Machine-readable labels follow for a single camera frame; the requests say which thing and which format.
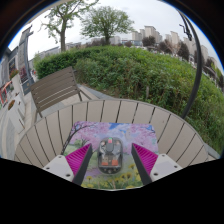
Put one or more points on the white planter with red flowers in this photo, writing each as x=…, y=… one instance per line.
x=15, y=83

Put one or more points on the transparent grey computer mouse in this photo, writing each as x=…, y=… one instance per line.
x=110, y=156

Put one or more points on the flower landscape print mouse pad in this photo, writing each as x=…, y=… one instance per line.
x=100, y=131

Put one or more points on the grey shopfront building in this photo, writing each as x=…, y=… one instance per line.
x=8, y=66

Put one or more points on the distant beige apartment buildings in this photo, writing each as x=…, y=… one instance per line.
x=150, y=31

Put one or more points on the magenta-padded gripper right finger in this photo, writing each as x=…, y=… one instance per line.
x=146, y=159

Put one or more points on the brown slatted wooden chair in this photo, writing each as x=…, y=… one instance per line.
x=56, y=88

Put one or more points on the dark curved parasol pole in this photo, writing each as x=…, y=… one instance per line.
x=199, y=66

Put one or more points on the grey stone sign pillar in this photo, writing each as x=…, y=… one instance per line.
x=25, y=50

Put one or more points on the white planter with orange flowers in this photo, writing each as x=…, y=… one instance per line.
x=15, y=116

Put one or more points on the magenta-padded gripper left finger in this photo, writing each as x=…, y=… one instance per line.
x=76, y=160

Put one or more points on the tall thin-crowned tree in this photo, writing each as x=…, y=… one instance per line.
x=62, y=36

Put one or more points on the round dense-crowned tree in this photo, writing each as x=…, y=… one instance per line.
x=106, y=23

